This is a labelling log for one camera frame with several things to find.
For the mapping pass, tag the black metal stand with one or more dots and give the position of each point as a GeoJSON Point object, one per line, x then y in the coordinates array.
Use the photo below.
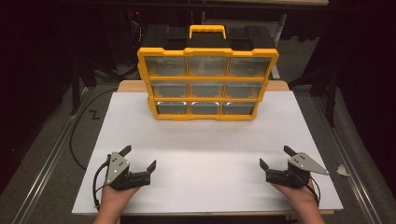
{"type": "Point", "coordinates": [332, 96]}
{"type": "Point", "coordinates": [75, 90]}

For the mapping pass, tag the set of clear drawers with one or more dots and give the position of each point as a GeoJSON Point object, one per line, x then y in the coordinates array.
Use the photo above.
{"type": "Point", "coordinates": [207, 67]}

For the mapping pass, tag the person's right hand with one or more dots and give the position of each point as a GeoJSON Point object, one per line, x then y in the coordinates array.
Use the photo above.
{"type": "Point", "coordinates": [300, 197]}

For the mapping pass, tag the metal floor rail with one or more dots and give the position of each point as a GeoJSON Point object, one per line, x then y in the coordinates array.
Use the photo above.
{"type": "Point", "coordinates": [363, 202]}
{"type": "Point", "coordinates": [46, 169]}

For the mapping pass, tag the white paper scrap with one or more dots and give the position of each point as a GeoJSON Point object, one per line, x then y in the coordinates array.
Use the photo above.
{"type": "Point", "coordinates": [342, 170]}

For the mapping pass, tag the grey metal table leg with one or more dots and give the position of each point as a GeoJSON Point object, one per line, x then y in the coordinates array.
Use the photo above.
{"type": "Point", "coordinates": [279, 46]}

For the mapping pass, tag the person's left hand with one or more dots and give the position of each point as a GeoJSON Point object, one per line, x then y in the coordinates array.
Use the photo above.
{"type": "Point", "coordinates": [112, 199]}

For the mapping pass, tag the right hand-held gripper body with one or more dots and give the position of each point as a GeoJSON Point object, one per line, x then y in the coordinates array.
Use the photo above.
{"type": "Point", "coordinates": [300, 163]}

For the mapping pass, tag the yellow black drawer organizer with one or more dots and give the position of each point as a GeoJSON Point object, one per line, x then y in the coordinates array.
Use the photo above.
{"type": "Point", "coordinates": [205, 51]}

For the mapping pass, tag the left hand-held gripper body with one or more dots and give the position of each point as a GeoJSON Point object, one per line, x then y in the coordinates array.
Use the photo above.
{"type": "Point", "coordinates": [117, 168]}

